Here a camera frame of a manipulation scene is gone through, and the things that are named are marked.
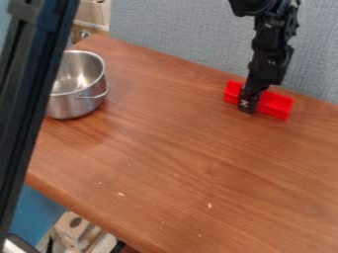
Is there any black and white device corner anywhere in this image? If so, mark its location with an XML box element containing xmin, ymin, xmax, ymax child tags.
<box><xmin>2</xmin><ymin>234</ymin><xmax>40</xmax><ymax>253</ymax></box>

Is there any wooden frame behind table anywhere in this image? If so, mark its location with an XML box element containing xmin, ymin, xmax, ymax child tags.
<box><xmin>69</xmin><ymin>0</ymin><xmax>112</xmax><ymax>43</ymax></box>

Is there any wooden stand under table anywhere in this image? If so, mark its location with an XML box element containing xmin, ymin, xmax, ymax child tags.
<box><xmin>36</xmin><ymin>211</ymin><xmax>117</xmax><ymax>253</ymax></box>

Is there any metal pot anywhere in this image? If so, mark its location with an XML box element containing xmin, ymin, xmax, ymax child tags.
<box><xmin>46</xmin><ymin>49</ymin><xmax>109</xmax><ymax>120</ymax></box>

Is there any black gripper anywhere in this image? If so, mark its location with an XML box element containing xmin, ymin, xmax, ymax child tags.
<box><xmin>228</xmin><ymin>0</ymin><xmax>300</xmax><ymax>114</ymax></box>

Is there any red rectangular block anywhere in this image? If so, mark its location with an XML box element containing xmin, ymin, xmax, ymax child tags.
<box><xmin>223</xmin><ymin>80</ymin><xmax>293</xmax><ymax>121</ymax></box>

